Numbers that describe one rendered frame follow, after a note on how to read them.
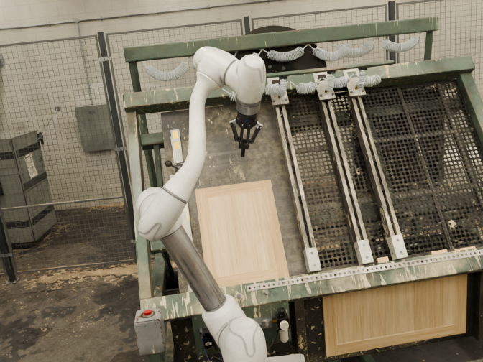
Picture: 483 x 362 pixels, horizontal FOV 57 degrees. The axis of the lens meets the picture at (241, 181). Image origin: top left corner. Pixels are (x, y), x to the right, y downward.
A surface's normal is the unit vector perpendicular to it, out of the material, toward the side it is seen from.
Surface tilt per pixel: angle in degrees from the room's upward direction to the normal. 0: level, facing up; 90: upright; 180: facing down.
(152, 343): 90
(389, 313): 90
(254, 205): 55
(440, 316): 90
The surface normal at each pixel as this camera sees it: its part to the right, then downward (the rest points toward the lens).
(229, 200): 0.04, -0.36
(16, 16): 0.04, 0.25
